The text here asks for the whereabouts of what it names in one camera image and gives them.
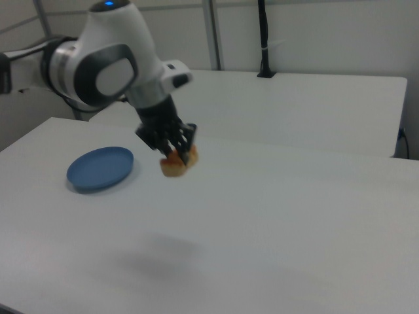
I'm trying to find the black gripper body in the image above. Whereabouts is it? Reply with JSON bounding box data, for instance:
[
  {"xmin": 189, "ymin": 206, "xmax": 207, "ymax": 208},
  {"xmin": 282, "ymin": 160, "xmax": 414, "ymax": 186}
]
[{"xmin": 135, "ymin": 96, "xmax": 190, "ymax": 152}]

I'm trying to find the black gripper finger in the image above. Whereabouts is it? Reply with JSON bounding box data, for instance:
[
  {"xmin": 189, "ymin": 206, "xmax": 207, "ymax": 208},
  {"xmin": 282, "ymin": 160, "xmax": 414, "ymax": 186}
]
[
  {"xmin": 172, "ymin": 122, "xmax": 199, "ymax": 165},
  {"xmin": 156, "ymin": 140, "xmax": 176, "ymax": 158}
]

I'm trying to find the orange-brown bread roll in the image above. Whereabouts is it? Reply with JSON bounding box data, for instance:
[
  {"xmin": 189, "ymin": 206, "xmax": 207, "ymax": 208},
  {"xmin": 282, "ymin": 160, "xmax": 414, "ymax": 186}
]
[{"xmin": 159, "ymin": 145, "xmax": 200, "ymax": 178}]

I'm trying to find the blue round plate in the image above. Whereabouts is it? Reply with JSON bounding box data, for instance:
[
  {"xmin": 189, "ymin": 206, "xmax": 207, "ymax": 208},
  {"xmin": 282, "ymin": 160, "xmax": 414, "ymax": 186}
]
[{"xmin": 66, "ymin": 146, "xmax": 135, "ymax": 194}]

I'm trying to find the white side table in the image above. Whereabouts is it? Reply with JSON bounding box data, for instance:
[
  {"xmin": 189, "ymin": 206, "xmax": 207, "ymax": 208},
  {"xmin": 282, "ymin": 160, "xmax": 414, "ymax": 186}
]
[{"xmin": 88, "ymin": 69, "xmax": 409, "ymax": 158}]

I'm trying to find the black pole with white tie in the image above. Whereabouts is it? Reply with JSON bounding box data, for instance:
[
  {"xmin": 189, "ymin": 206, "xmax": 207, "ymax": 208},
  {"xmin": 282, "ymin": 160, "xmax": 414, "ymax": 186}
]
[{"xmin": 256, "ymin": 0, "xmax": 285, "ymax": 79}]

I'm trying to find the grey partition post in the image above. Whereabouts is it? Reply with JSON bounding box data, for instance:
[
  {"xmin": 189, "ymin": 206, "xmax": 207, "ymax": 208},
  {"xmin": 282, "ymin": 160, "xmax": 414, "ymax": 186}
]
[
  {"xmin": 32, "ymin": 0, "xmax": 55, "ymax": 40},
  {"xmin": 202, "ymin": 0, "xmax": 225, "ymax": 71}
]

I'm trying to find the thin black pole cable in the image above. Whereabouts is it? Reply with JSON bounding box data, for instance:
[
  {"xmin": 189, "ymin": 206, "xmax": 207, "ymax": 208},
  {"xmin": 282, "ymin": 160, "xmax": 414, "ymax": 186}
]
[{"xmin": 264, "ymin": 0, "xmax": 272, "ymax": 75}]

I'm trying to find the black table cable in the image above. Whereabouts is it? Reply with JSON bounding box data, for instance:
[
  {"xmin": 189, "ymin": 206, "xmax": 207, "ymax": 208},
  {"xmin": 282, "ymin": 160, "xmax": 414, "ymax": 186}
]
[{"xmin": 396, "ymin": 126, "xmax": 410, "ymax": 158}]

